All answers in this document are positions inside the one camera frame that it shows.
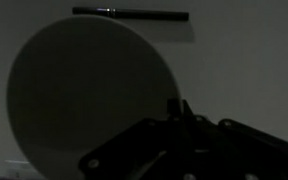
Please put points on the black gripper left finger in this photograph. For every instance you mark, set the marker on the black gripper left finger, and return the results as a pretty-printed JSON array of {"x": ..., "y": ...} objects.
[{"x": 134, "y": 153}]

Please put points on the white bowl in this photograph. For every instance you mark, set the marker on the white bowl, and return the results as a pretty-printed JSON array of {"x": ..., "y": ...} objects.
[{"x": 90, "y": 86}]

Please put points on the black pen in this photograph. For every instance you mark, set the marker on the black pen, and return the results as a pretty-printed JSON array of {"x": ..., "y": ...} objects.
[{"x": 130, "y": 13}]

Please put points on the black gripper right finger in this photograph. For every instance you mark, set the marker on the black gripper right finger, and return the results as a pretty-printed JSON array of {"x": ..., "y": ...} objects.
[{"x": 247, "y": 153}]

